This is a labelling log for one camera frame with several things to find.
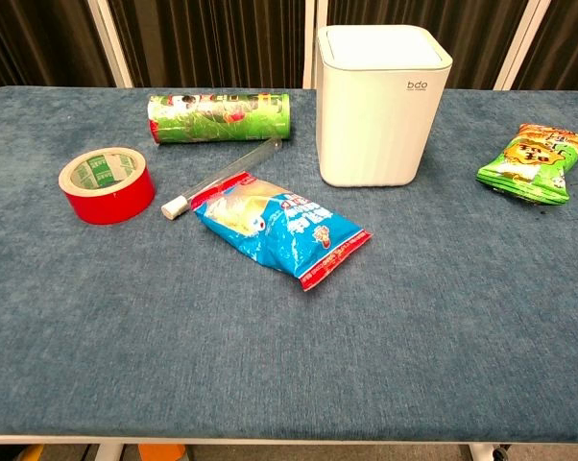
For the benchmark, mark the green chip canister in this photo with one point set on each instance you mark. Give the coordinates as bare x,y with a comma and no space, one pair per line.
217,117

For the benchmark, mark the white plastic trash bin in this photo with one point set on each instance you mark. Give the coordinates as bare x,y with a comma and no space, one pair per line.
375,125

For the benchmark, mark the white plastic container lid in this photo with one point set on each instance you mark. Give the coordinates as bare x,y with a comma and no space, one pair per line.
380,45

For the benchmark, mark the blue snack bag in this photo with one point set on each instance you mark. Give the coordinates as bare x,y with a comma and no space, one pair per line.
279,225

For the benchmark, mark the blue table cloth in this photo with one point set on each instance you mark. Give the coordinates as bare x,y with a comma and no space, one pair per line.
270,312

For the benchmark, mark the clear test tube white cap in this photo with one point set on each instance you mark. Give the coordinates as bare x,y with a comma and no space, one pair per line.
226,169

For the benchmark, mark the red tape roll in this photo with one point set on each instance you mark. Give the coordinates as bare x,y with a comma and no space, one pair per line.
121,192

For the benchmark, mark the dark pleated curtain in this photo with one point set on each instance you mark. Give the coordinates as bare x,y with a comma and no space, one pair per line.
212,38

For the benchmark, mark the green orange snack bag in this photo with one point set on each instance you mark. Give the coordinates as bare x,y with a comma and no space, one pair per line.
534,163

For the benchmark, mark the white partition frame post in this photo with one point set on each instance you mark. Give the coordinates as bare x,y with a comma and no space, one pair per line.
113,43
313,29
522,43

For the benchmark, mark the white table frame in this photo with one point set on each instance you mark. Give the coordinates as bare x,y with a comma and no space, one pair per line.
289,444

